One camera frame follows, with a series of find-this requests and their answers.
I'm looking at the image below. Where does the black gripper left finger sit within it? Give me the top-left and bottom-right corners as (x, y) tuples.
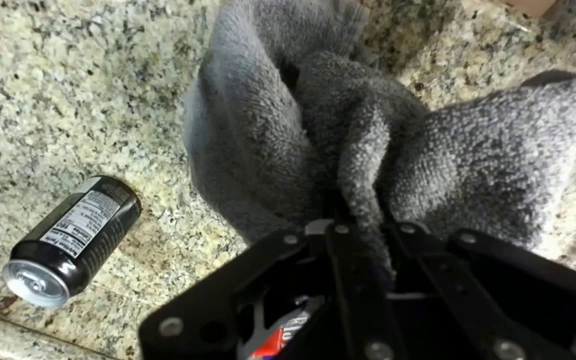
(136, 218), (403, 360)

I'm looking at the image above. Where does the black soda can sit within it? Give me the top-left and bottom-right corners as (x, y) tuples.
(1, 174), (143, 310)

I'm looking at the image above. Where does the grey terry cloth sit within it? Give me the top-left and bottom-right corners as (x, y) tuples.
(182, 0), (576, 289)

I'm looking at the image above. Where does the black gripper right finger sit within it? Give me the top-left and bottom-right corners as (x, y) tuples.
(380, 218), (576, 360)

